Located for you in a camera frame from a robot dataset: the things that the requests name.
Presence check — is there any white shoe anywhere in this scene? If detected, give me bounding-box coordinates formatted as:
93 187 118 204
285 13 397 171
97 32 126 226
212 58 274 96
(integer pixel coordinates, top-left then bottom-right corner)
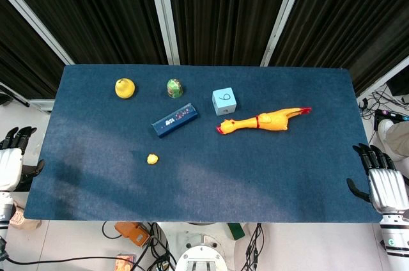
378 118 399 140

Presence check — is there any black cable on floor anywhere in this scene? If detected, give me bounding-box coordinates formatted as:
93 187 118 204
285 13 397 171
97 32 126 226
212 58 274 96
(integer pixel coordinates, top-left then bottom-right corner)
0 255 141 268

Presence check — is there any light blue number cube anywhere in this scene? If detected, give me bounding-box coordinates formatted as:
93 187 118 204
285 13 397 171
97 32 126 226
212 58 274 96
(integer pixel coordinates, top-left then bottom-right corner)
212 88 238 116

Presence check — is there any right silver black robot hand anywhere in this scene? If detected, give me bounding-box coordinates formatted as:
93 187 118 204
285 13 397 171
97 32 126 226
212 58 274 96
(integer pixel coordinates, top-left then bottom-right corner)
346 143 409 215

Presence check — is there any green camouflage egg toy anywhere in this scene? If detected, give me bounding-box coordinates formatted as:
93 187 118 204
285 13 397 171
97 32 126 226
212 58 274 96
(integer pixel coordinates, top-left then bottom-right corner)
166 79 185 98

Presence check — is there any orange patterned small box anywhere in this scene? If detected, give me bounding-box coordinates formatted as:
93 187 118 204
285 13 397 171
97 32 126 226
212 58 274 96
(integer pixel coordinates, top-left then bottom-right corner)
114 253 137 271

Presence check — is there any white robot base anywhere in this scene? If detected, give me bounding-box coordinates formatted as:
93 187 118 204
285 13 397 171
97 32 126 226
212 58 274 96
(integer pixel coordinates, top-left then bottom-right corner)
156 221 247 271

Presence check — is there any person's beige trouser leg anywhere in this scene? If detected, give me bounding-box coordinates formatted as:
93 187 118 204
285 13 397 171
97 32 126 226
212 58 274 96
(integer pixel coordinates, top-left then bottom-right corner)
385 120 409 161

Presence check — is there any orange power box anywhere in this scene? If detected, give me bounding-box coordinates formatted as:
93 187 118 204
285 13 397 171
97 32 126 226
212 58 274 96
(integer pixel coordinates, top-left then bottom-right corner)
114 221 150 247

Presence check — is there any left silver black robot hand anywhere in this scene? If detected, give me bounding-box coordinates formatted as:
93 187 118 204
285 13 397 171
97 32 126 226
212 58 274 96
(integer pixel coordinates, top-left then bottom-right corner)
0 126 46 192

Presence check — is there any yellow rubber chicken toy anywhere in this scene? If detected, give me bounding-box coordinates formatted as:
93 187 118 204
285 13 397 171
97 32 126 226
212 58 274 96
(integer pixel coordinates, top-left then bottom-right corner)
216 107 313 136

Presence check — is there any black cable bundle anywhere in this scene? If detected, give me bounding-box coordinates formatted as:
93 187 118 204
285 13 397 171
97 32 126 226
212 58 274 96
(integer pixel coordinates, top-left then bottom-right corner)
241 222 266 271

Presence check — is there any green block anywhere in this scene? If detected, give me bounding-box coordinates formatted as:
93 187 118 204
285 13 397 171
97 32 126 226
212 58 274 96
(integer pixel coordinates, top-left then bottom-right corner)
227 222 245 241

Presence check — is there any black monitor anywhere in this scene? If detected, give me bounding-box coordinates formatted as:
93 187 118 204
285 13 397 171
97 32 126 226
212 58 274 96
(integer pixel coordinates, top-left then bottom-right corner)
385 72 409 97

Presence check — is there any dark blue rectangular box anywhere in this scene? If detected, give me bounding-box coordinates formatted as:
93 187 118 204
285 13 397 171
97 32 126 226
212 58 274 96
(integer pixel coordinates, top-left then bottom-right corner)
151 102 198 139

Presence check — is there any blue felt table mat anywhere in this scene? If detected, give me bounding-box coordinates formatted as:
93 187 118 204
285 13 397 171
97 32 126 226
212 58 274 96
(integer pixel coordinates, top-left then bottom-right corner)
23 64 383 223

